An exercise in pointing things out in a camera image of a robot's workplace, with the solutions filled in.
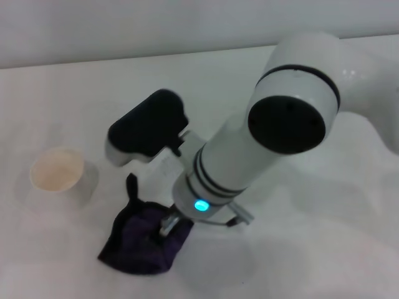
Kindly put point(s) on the purple rag with black trim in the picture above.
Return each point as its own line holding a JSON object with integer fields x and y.
{"x": 137, "y": 246}

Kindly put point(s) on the white paper cup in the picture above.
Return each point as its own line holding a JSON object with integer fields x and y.
{"x": 59, "y": 174}

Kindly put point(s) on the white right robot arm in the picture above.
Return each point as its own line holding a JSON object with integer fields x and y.
{"x": 286, "y": 93}

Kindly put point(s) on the black and white wrist camera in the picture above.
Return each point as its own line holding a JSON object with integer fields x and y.
{"x": 149, "y": 124}

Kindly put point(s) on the silver metal mount bracket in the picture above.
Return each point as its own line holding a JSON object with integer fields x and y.
{"x": 242, "y": 215}

